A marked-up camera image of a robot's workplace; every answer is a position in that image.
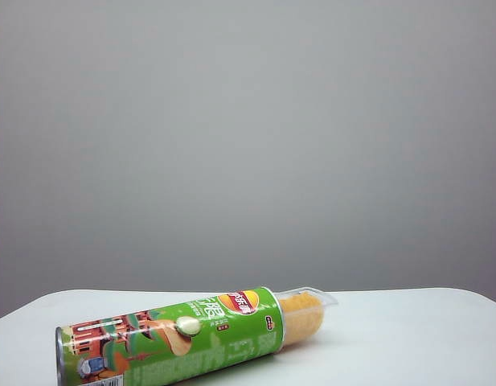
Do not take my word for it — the transparent plastic chips tray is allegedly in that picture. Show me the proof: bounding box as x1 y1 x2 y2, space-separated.
276 285 338 348

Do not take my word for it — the green chips tube can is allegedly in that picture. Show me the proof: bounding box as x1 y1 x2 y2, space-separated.
55 285 289 386

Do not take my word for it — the stack of yellow potato chips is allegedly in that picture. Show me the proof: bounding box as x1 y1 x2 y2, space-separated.
279 294 326 347

